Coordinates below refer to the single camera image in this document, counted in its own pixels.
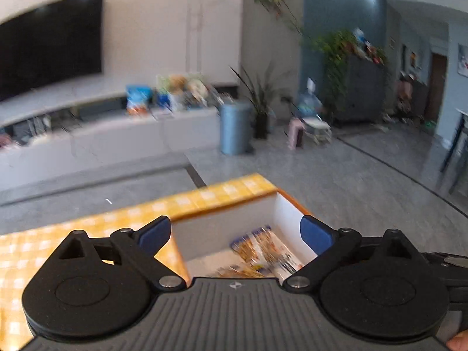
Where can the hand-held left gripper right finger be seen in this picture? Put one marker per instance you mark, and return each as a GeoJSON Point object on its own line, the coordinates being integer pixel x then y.
{"type": "Point", "coordinates": [314, 234]}

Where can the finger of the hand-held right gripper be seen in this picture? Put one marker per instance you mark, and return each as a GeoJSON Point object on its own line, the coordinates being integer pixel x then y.
{"type": "Point", "coordinates": [444, 257]}

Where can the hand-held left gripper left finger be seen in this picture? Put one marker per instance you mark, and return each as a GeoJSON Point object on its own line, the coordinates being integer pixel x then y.
{"type": "Point", "coordinates": [155, 232]}

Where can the orange cardboard box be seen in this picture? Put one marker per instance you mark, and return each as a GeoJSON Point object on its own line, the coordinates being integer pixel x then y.
{"type": "Point", "coordinates": [219, 230]}

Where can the person's right hand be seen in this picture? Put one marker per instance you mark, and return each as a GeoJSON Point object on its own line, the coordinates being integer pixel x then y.
{"type": "Point", "coordinates": [459, 343]}

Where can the white marble television console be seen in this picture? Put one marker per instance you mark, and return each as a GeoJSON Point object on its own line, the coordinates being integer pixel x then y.
{"type": "Point", "coordinates": [109, 146]}

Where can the white low stool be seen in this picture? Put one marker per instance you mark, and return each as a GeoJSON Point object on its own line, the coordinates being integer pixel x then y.
{"type": "Point", "coordinates": [320, 129]}

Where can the dark table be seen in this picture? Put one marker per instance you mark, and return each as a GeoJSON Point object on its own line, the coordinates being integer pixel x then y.
{"type": "Point", "coordinates": [457, 142]}

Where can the yellow white checked tablecloth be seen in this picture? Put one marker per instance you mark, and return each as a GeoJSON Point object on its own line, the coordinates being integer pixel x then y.
{"type": "Point", "coordinates": [36, 248]}

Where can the grey blue trash can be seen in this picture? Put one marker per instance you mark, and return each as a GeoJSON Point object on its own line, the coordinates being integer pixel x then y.
{"type": "Point", "coordinates": [236, 129]}

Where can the blue water jug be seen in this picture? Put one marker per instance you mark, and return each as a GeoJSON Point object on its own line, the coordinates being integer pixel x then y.
{"type": "Point", "coordinates": [309, 102]}

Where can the blue snack bag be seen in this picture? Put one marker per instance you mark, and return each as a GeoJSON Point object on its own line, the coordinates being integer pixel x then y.
{"type": "Point", "coordinates": [138, 99]}

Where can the green illustrated card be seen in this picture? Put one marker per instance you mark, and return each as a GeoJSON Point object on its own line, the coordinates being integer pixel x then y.
{"type": "Point", "coordinates": [162, 97]}

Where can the potted long-leaf plant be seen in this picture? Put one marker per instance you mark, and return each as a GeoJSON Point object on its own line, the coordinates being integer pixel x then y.
{"type": "Point", "coordinates": [261, 102]}

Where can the brown teddy bear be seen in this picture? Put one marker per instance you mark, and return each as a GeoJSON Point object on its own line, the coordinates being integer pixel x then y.
{"type": "Point", "coordinates": [177, 86]}

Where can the grey cabinet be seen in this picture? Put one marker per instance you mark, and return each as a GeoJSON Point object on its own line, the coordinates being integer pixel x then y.
{"type": "Point", "coordinates": [365, 91]}

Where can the brown wooden door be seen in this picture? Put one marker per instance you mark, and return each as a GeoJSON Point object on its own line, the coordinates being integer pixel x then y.
{"type": "Point", "coordinates": [437, 87]}

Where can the leafy green climbing plant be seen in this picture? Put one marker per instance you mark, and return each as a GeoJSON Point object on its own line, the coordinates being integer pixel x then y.
{"type": "Point", "coordinates": [334, 55]}

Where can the black curved television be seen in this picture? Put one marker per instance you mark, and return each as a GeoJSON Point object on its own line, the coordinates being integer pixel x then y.
{"type": "Point", "coordinates": [47, 51]}

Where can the hanging vine plant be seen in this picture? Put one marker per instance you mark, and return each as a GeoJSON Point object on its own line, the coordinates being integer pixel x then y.
{"type": "Point", "coordinates": [274, 2]}

